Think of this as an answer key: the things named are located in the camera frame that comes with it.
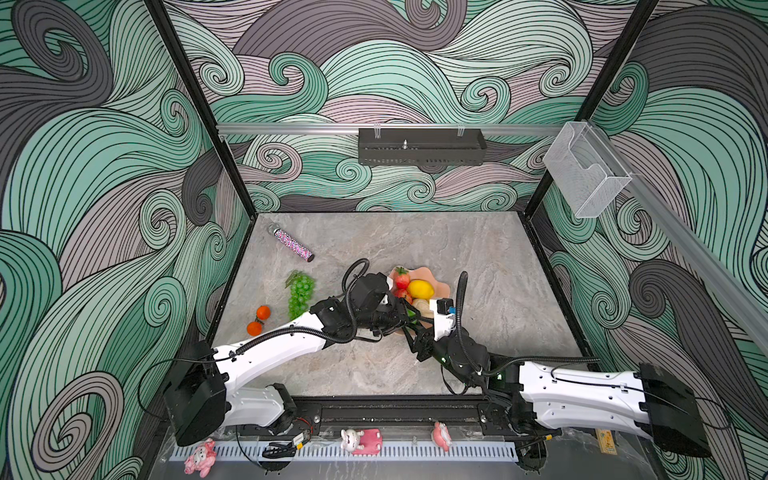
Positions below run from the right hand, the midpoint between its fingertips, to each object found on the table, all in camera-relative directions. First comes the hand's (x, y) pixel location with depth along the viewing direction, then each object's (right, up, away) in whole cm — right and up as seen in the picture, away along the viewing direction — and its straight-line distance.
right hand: (406, 324), depth 72 cm
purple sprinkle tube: (-40, +19, +34) cm, 56 cm away
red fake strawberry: (+1, +9, +19) cm, 21 cm away
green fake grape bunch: (-31, +5, +20) cm, 37 cm away
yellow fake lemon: (+6, +5, +18) cm, 20 cm away
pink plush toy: (-46, -28, -7) cm, 55 cm away
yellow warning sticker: (+47, -27, -4) cm, 54 cm away
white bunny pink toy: (-10, -27, -3) cm, 29 cm away
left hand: (+3, +2, 0) cm, 4 cm away
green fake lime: (+1, +3, -1) cm, 3 cm away
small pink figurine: (+8, -24, -5) cm, 26 cm away
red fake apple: (0, +4, +18) cm, 18 cm away
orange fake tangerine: (-43, -2, +18) cm, 46 cm away
